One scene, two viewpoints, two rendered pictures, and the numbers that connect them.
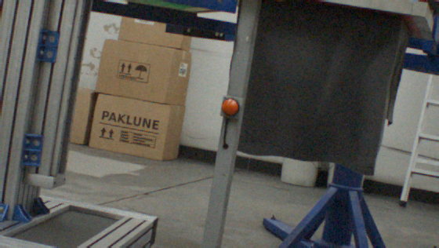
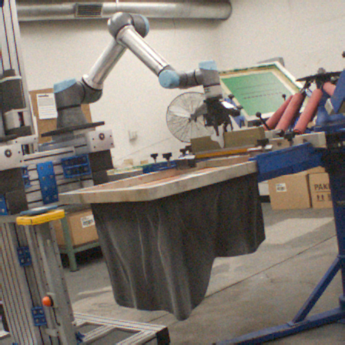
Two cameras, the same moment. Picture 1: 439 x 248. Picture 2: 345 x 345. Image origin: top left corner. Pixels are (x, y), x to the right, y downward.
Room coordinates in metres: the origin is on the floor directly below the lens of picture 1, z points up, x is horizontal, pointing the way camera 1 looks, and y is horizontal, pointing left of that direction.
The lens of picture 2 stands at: (1.08, -1.47, 1.12)
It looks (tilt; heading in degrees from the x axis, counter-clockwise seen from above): 4 degrees down; 37
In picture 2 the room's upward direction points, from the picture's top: 10 degrees counter-clockwise
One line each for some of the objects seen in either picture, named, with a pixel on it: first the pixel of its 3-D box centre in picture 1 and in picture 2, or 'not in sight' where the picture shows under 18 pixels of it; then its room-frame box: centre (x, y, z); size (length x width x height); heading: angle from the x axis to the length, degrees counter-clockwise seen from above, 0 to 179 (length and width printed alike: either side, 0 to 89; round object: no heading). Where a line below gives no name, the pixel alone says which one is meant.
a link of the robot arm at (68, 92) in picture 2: not in sight; (67, 92); (2.87, 0.37, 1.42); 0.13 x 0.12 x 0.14; 2
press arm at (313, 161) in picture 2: not in sight; (261, 175); (3.19, -0.39, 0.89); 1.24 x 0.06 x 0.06; 165
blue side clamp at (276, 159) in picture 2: (429, 30); (279, 158); (2.93, -0.61, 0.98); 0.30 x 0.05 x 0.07; 165
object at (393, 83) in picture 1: (390, 96); (222, 240); (2.66, -0.47, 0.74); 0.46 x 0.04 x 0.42; 165
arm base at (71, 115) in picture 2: not in sight; (70, 116); (2.87, 0.37, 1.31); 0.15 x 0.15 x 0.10
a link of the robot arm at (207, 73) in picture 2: not in sight; (209, 74); (3.02, -0.32, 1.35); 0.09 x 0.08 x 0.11; 92
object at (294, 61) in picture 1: (307, 83); (135, 256); (2.49, -0.21, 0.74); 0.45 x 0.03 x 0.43; 75
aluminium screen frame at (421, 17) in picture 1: (335, 9); (184, 175); (2.77, -0.28, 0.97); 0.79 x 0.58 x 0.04; 165
